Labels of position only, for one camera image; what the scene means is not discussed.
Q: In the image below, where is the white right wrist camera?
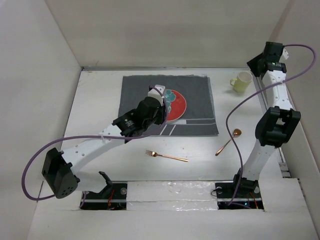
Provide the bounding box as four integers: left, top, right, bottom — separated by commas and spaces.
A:
282, 48, 289, 60

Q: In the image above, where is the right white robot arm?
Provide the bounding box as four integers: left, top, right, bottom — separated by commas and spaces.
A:
231, 41, 301, 197

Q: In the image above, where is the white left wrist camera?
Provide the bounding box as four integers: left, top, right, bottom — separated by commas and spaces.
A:
147, 84, 166, 106

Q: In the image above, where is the red and teal round plate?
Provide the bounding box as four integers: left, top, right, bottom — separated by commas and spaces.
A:
164, 89, 187, 122

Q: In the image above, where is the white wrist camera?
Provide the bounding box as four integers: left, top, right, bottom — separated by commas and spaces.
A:
282, 48, 289, 60
147, 84, 166, 106

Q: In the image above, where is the grey striped cloth placemat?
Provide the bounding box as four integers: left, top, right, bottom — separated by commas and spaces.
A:
118, 75, 219, 137

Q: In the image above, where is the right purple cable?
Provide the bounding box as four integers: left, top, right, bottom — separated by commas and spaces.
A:
225, 44, 317, 207

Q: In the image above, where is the copper fork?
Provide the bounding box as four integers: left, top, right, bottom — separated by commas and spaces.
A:
145, 150, 189, 163

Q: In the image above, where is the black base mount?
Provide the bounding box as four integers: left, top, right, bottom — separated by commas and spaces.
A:
210, 181, 264, 210
79, 171, 128, 211

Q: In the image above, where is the white foam front board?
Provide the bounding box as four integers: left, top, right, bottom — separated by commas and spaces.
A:
33, 178, 310, 225

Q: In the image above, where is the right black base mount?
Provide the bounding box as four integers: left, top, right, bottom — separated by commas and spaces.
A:
210, 181, 264, 210

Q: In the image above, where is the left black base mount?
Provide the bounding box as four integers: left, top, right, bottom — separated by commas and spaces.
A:
79, 171, 128, 211

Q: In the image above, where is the yellow-green mug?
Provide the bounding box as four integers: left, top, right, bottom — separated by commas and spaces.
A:
229, 71, 253, 93

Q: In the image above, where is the copper spoon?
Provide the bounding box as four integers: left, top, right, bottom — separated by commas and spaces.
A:
215, 128, 242, 157

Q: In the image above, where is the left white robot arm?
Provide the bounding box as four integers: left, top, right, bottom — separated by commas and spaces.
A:
42, 96, 167, 199

